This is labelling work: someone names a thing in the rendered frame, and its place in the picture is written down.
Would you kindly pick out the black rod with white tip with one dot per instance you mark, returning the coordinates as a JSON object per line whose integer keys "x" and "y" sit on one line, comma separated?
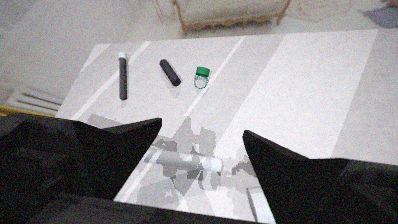
{"x": 122, "y": 57}

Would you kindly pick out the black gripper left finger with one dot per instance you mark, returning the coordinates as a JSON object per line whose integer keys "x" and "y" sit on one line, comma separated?
{"x": 105, "y": 157}

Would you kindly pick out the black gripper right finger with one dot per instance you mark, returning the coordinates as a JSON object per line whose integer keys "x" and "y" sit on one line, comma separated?
{"x": 297, "y": 189}

